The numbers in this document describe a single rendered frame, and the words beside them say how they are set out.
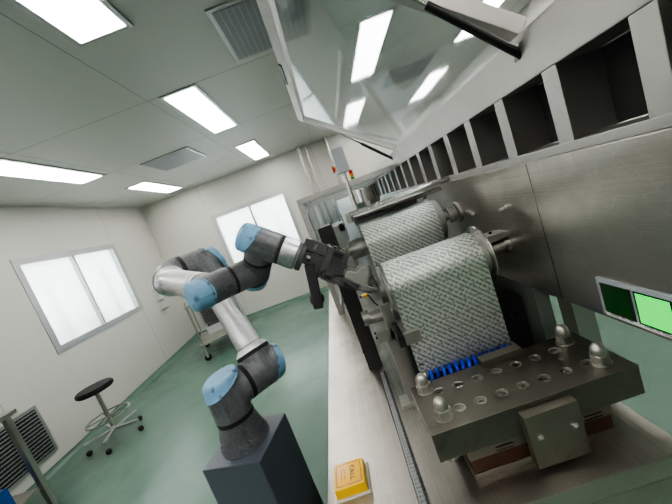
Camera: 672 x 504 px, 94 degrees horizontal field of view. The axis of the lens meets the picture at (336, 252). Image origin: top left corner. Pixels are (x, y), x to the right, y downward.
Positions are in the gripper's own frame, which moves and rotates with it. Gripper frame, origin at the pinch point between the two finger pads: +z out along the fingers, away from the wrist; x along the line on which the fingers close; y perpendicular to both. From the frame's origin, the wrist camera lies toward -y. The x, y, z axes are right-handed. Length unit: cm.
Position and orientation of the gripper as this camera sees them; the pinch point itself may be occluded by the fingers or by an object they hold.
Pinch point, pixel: (370, 290)
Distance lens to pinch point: 80.7
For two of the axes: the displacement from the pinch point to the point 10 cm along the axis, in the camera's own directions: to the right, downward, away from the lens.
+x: -0.2, -1.3, 9.9
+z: 9.4, 3.4, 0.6
